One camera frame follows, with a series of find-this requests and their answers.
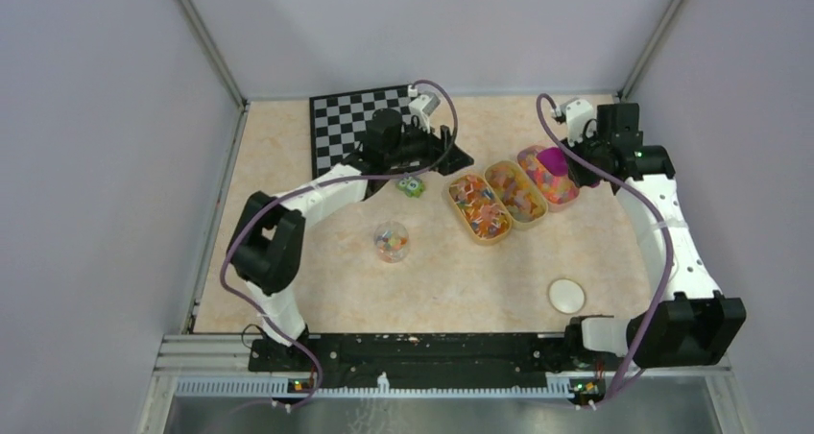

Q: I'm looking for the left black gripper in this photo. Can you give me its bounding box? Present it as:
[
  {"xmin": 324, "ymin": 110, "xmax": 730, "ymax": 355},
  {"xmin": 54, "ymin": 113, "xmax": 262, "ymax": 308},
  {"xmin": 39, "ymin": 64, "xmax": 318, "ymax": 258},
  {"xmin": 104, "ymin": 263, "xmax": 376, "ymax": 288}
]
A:
[{"xmin": 386, "ymin": 114, "xmax": 473, "ymax": 176}]

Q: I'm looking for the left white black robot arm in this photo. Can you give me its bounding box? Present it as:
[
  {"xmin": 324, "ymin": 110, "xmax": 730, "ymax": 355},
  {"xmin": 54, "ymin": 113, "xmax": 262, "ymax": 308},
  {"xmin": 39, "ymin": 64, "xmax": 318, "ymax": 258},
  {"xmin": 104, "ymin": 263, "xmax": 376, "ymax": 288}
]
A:
[{"xmin": 222, "ymin": 108, "xmax": 474, "ymax": 371}]

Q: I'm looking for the purple cable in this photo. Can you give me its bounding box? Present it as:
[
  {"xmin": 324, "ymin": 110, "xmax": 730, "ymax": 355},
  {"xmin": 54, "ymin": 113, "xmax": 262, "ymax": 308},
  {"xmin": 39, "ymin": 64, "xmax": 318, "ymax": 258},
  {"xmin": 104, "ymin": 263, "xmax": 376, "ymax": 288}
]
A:
[
  {"xmin": 536, "ymin": 92, "xmax": 677, "ymax": 410},
  {"xmin": 219, "ymin": 79, "xmax": 459, "ymax": 413}
]

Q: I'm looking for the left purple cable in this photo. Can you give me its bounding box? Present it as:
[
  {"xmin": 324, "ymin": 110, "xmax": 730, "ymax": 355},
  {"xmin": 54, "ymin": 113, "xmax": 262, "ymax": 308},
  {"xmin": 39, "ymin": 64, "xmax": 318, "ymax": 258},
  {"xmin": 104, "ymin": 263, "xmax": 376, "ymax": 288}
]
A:
[{"xmin": 219, "ymin": 79, "xmax": 459, "ymax": 413}]

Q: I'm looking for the green owl toy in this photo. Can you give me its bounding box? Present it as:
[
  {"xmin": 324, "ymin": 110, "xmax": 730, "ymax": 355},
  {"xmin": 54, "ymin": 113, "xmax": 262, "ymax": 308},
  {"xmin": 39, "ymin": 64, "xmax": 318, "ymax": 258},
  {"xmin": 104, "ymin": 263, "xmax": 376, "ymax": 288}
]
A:
[{"xmin": 395, "ymin": 177, "xmax": 425, "ymax": 198}]

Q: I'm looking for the black white chessboard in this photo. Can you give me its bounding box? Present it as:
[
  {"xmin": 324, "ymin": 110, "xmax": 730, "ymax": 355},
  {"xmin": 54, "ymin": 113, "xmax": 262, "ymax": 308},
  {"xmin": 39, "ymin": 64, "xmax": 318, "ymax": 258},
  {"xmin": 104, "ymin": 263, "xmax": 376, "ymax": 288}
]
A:
[{"xmin": 308, "ymin": 84, "xmax": 412, "ymax": 179}]

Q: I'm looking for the tray with orange wrapped candies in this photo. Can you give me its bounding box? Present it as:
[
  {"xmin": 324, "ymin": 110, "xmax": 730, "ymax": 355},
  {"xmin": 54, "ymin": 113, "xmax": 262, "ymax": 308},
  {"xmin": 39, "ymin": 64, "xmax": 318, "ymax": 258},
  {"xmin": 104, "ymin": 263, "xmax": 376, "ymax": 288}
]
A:
[{"xmin": 444, "ymin": 173, "xmax": 513, "ymax": 245}]

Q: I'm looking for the tray with mixed colourful candies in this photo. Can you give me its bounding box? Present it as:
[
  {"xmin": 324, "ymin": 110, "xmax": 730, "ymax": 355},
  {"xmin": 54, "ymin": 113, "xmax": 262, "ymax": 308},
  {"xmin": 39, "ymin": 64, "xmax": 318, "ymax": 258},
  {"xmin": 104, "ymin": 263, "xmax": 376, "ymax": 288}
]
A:
[{"xmin": 515, "ymin": 145, "xmax": 580, "ymax": 212}]

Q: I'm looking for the white round lid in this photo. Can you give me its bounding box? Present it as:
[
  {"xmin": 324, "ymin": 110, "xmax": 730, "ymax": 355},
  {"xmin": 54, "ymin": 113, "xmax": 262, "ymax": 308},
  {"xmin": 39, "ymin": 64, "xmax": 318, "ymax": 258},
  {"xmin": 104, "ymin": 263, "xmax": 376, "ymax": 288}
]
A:
[{"xmin": 547, "ymin": 278, "xmax": 586, "ymax": 315}]

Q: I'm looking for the magenta plastic scoop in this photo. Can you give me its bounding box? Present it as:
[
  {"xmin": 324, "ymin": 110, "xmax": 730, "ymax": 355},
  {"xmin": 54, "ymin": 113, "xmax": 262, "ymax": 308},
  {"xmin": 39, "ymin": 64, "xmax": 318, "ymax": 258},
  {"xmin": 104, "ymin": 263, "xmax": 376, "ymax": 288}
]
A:
[{"xmin": 536, "ymin": 147, "xmax": 569, "ymax": 177}]

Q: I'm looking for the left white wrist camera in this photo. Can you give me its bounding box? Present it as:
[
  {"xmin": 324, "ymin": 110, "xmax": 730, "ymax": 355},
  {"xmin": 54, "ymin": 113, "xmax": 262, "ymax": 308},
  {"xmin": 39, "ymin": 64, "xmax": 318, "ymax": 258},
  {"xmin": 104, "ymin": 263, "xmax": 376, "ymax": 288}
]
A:
[{"xmin": 407, "ymin": 85, "xmax": 441, "ymax": 132}]

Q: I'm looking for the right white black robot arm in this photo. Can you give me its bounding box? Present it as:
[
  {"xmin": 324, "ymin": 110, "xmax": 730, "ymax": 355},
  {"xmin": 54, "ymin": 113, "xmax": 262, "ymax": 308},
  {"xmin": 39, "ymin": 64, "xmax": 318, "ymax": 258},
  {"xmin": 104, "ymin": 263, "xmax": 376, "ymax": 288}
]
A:
[{"xmin": 553, "ymin": 99, "xmax": 747, "ymax": 369}]

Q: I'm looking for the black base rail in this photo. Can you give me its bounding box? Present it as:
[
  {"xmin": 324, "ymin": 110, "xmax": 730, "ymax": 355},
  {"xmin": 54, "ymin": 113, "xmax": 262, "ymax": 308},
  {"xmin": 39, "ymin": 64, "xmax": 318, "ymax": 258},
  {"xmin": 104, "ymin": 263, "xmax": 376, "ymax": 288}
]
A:
[{"xmin": 248, "ymin": 332, "xmax": 621, "ymax": 390}]

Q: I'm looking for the clear plastic cup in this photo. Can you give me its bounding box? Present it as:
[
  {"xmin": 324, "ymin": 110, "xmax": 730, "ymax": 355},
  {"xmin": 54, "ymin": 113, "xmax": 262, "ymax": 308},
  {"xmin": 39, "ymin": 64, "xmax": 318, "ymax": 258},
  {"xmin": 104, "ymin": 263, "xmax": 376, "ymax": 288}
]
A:
[{"xmin": 373, "ymin": 221, "xmax": 410, "ymax": 263}]

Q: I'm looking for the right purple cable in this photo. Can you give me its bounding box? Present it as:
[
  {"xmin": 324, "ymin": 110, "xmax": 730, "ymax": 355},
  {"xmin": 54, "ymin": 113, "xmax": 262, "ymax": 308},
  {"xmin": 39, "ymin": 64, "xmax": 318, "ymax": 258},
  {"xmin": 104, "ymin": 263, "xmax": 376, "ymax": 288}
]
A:
[{"xmin": 536, "ymin": 92, "xmax": 677, "ymax": 410}]

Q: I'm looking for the tray with yellow gummy candies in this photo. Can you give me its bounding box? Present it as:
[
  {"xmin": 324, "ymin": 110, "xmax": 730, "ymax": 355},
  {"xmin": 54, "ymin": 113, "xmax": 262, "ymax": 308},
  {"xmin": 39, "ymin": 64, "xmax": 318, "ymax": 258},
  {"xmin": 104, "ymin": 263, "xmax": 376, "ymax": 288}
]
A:
[{"xmin": 484, "ymin": 160, "xmax": 549, "ymax": 229}]

